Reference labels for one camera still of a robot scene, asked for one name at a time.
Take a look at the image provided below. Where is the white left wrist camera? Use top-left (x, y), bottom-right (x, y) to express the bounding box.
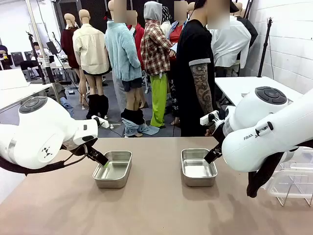
top-left (90, 115), bottom-right (110, 129)

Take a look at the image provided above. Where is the slanted silver metal pole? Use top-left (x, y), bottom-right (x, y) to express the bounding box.
top-left (25, 0), bottom-right (62, 104)

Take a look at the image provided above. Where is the seated person in white shirt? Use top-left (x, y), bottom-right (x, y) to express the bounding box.
top-left (31, 41), bottom-right (51, 65)

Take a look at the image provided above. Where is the mannequin in dark red dress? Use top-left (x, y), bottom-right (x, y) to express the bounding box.
top-left (60, 13), bottom-right (86, 106)

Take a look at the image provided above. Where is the mannequin in white shirt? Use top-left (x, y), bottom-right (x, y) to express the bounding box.
top-left (210, 1), bottom-right (252, 74)

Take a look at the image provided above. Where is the white side table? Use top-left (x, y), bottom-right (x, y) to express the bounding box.
top-left (214, 76), bottom-right (304, 106)

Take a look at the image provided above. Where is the mannequin in red jacket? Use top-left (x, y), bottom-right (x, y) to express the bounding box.
top-left (127, 11), bottom-right (146, 71)

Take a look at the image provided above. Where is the mannequin in plaid shirt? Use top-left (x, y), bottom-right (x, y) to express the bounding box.
top-left (140, 1), bottom-right (177, 128)

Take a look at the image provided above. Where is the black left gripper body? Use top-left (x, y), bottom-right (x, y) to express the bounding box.
top-left (84, 144), bottom-right (100, 160)

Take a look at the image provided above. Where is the mannequin in light blue fleece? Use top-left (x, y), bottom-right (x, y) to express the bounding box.
top-left (104, 0), bottom-right (147, 138)

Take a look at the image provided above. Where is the person in purple hat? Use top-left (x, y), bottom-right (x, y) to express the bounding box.
top-left (0, 45), bottom-right (13, 71)

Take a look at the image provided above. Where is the black tripod with tablet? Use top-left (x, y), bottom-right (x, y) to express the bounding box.
top-left (25, 30), bottom-right (60, 85)

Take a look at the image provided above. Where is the rectangular stainless steel container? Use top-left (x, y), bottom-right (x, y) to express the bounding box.
top-left (180, 148), bottom-right (218, 187)
top-left (92, 150), bottom-right (133, 189)

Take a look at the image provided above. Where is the mannequin in cream jacket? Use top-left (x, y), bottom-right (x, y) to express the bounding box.
top-left (72, 9), bottom-right (111, 120)

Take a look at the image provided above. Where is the person in black t-shirt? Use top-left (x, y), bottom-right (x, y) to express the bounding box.
top-left (174, 19), bottom-right (216, 137)

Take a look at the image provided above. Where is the black tripod stand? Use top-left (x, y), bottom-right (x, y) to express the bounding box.
top-left (257, 17), bottom-right (273, 78)

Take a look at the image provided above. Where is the person's tattooed right forearm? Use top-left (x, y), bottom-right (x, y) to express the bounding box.
top-left (196, 92), bottom-right (215, 117)

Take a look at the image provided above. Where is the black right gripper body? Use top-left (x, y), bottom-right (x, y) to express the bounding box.
top-left (213, 119), bottom-right (227, 151)

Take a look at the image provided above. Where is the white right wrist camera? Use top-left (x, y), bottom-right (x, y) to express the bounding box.
top-left (200, 110), bottom-right (220, 126)

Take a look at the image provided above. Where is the black right arm cable sleeve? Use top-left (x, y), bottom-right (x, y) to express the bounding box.
top-left (246, 150), bottom-right (286, 198)

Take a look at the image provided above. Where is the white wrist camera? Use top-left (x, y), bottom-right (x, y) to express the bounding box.
top-left (90, 115), bottom-right (110, 129)
top-left (200, 110), bottom-right (220, 126)

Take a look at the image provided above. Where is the metal wire lid rack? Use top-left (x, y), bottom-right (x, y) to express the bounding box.
top-left (276, 181), bottom-right (313, 207)

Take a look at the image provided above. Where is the person's right hand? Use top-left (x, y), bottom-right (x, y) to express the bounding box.
top-left (204, 123), bottom-right (217, 137)

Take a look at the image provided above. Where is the mannequin in black shirt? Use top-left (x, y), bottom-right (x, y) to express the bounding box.
top-left (237, 2), bottom-right (259, 49)

